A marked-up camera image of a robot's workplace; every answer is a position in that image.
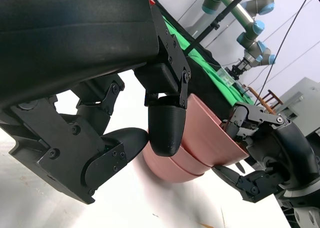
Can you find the black industrial arm gripper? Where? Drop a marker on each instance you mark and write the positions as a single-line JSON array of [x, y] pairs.
[[240, 67]]

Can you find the pink plastic bowl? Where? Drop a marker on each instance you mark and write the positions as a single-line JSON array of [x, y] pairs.
[[207, 135], [167, 170], [192, 163]]

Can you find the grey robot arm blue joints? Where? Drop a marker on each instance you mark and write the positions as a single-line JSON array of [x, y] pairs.
[[250, 20]]

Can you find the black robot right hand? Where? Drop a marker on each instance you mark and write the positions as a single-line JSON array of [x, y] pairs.
[[287, 147]]

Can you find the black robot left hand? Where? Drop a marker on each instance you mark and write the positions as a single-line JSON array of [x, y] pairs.
[[75, 45]]

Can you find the clear plastic box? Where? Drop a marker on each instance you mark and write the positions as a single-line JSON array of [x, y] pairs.
[[226, 77]]

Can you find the green cloth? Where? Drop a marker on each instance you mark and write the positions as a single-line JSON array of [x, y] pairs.
[[212, 72]]

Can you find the wooden chair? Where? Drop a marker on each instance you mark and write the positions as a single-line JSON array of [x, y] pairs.
[[268, 97]]

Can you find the black metal pole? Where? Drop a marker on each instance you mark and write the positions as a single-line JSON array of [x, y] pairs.
[[220, 15]]

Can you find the grey metal cabinet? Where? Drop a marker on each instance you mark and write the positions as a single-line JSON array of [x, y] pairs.
[[302, 102]]

